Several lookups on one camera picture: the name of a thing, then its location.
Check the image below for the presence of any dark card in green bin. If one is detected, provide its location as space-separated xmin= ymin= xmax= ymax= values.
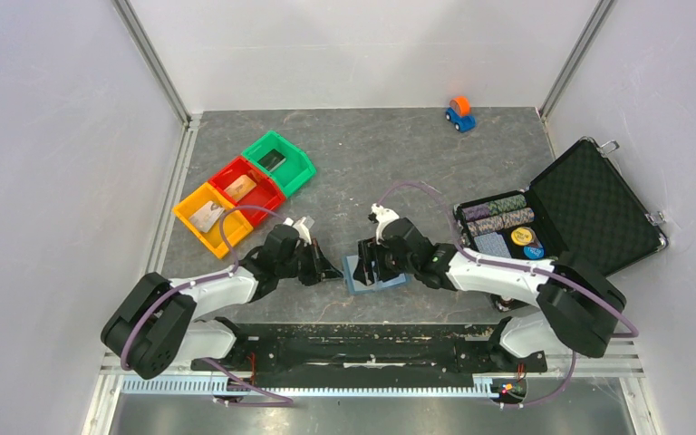
xmin=258 ymin=149 xmax=286 ymax=172

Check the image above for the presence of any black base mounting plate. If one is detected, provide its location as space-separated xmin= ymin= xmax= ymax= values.
xmin=218 ymin=324 xmax=547 ymax=389

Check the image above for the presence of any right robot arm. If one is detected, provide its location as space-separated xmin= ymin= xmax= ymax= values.
xmin=353 ymin=217 xmax=626 ymax=370

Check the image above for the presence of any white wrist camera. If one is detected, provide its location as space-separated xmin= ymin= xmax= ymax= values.
xmin=368 ymin=203 xmax=400 ymax=241
xmin=283 ymin=216 xmax=314 ymax=245

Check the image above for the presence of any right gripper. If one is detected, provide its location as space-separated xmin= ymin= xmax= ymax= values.
xmin=353 ymin=236 xmax=417 ymax=285

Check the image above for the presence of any green plastic bin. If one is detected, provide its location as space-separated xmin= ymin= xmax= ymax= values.
xmin=242 ymin=130 xmax=316 ymax=198

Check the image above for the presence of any red plastic bin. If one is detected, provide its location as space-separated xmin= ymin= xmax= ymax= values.
xmin=208 ymin=156 xmax=285 ymax=211

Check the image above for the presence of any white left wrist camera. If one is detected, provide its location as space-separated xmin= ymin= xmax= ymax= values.
xmin=283 ymin=216 xmax=314 ymax=245

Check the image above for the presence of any yellow dealer chip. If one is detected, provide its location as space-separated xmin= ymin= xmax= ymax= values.
xmin=510 ymin=227 xmax=536 ymax=247

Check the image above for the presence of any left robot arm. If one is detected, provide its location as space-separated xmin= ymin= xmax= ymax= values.
xmin=101 ymin=221 xmax=343 ymax=380

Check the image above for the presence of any blue leather card holder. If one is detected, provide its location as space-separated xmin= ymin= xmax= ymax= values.
xmin=343 ymin=255 xmax=411 ymax=295

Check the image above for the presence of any grey card in yellow bin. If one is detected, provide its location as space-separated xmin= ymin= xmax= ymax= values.
xmin=188 ymin=201 xmax=225 ymax=233

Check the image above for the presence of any blue orange toy car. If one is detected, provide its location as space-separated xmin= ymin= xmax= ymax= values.
xmin=445 ymin=96 xmax=477 ymax=132

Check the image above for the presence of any blue playing card deck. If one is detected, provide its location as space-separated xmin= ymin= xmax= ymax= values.
xmin=474 ymin=232 xmax=511 ymax=258

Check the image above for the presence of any black poker chip case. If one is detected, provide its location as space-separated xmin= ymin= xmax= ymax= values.
xmin=452 ymin=136 xmax=669 ymax=276

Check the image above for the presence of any blue dealer chip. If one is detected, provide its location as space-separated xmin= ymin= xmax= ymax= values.
xmin=523 ymin=244 xmax=546 ymax=260

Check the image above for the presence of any tan card in red bin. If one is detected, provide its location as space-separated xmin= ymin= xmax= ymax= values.
xmin=224 ymin=175 xmax=257 ymax=202

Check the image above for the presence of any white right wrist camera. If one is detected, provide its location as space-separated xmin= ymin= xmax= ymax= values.
xmin=368 ymin=203 xmax=400 ymax=241

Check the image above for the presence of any yellow plastic bin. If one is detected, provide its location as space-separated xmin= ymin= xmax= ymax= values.
xmin=172 ymin=182 xmax=253 ymax=258

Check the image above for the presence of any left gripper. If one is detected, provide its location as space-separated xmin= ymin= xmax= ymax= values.
xmin=276 ymin=238 xmax=343 ymax=286

